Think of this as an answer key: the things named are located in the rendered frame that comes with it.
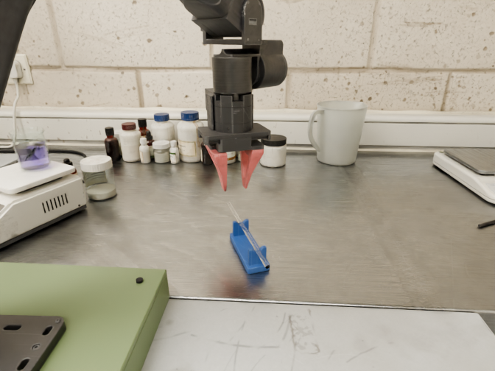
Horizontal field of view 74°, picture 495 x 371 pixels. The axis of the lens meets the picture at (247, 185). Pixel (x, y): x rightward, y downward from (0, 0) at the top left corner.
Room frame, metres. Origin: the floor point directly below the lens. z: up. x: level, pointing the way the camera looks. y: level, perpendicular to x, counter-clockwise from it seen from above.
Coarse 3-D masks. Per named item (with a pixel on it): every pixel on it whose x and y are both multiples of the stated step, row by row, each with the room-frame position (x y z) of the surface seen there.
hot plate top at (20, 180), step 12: (0, 168) 0.57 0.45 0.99; (12, 168) 0.57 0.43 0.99; (60, 168) 0.57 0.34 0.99; (72, 168) 0.57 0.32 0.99; (0, 180) 0.51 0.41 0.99; (12, 180) 0.51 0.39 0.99; (24, 180) 0.51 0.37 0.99; (36, 180) 0.51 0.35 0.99; (48, 180) 0.52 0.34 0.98; (12, 192) 0.47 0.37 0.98
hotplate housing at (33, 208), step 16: (64, 176) 0.57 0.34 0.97; (0, 192) 0.50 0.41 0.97; (32, 192) 0.50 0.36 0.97; (48, 192) 0.51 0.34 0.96; (64, 192) 0.54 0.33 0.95; (80, 192) 0.57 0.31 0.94; (16, 208) 0.47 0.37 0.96; (32, 208) 0.49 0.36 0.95; (48, 208) 0.51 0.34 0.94; (64, 208) 0.53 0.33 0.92; (80, 208) 0.56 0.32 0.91; (0, 224) 0.44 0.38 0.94; (16, 224) 0.46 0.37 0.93; (32, 224) 0.48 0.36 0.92; (48, 224) 0.50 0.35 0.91; (0, 240) 0.43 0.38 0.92; (16, 240) 0.46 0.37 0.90
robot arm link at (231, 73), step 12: (216, 60) 0.48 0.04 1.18; (228, 60) 0.47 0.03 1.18; (240, 60) 0.48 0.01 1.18; (252, 60) 0.52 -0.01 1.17; (216, 72) 0.48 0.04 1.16; (228, 72) 0.47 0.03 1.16; (240, 72) 0.48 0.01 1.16; (252, 72) 0.52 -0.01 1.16; (216, 84) 0.48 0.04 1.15; (228, 84) 0.47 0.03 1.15; (240, 84) 0.48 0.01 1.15; (252, 84) 0.52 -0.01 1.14
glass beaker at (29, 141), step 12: (12, 132) 0.57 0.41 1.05; (24, 132) 0.58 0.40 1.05; (36, 132) 0.55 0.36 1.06; (24, 144) 0.54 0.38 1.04; (36, 144) 0.55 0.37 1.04; (24, 156) 0.54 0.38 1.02; (36, 156) 0.55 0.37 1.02; (48, 156) 0.57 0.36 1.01; (24, 168) 0.54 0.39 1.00; (36, 168) 0.55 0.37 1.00; (48, 168) 0.56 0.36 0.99
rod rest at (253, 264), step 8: (248, 224) 0.47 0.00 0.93; (240, 232) 0.46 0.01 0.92; (232, 240) 0.45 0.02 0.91; (240, 240) 0.45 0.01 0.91; (248, 240) 0.45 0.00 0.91; (240, 248) 0.43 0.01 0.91; (248, 248) 0.39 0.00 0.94; (264, 248) 0.39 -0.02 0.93; (240, 256) 0.41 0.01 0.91; (248, 256) 0.38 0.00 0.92; (256, 256) 0.39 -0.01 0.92; (264, 256) 0.39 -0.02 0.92; (248, 264) 0.38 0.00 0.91; (256, 264) 0.39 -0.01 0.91; (248, 272) 0.38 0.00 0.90; (256, 272) 0.38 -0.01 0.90
